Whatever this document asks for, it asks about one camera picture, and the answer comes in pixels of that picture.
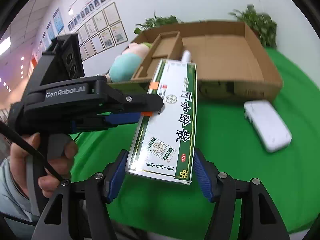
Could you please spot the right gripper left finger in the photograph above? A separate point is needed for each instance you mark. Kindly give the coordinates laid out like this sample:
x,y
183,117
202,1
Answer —
x,y
78,210

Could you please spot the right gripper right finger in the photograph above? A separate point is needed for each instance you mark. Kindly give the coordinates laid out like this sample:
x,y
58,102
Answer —
x,y
259,218

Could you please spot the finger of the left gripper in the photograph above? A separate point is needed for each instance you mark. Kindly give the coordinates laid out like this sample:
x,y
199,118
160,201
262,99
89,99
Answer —
x,y
142,103
123,118

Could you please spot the pink pig plush toy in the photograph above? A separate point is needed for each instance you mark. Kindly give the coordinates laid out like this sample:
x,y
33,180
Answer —
x,y
127,62

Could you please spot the green white medicine box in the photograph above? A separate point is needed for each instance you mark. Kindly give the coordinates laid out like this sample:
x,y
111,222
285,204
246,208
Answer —
x,y
163,145

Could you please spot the white lint roller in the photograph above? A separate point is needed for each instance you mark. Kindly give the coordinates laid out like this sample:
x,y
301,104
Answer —
x,y
186,57

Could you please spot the white plastic case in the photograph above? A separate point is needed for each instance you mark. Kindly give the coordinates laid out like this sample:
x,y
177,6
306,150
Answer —
x,y
270,127

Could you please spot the narrow cardboard insert box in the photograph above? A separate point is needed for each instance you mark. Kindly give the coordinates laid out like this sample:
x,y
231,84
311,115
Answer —
x,y
166,46

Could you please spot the person's left hand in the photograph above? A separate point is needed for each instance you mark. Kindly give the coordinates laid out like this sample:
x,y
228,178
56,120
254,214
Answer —
x,y
47,183

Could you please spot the left potted plant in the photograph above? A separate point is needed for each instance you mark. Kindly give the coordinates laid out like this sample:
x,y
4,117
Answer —
x,y
155,22

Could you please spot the potted plant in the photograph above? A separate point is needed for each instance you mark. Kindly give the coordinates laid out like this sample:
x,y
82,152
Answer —
x,y
261,24
155,22

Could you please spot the large cardboard tray box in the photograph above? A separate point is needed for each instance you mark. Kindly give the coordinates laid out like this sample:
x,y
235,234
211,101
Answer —
x,y
230,60

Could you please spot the right potted plant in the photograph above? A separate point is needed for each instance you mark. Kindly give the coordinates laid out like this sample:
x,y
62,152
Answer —
x,y
261,24

